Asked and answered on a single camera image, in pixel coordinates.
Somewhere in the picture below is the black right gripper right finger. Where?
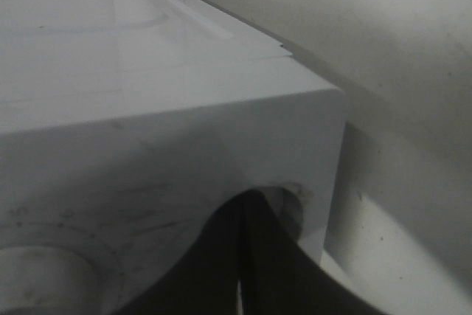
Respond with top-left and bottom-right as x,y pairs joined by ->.
238,190 -> 380,314

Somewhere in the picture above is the round white door button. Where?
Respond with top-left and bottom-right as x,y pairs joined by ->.
263,182 -> 313,242

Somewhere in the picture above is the white microwave oven body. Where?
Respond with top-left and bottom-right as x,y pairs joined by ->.
1,0 -> 346,313

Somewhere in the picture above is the upper white power knob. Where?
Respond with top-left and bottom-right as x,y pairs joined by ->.
1,243 -> 122,314

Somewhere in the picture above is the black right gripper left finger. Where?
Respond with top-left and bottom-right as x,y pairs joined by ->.
117,193 -> 244,315

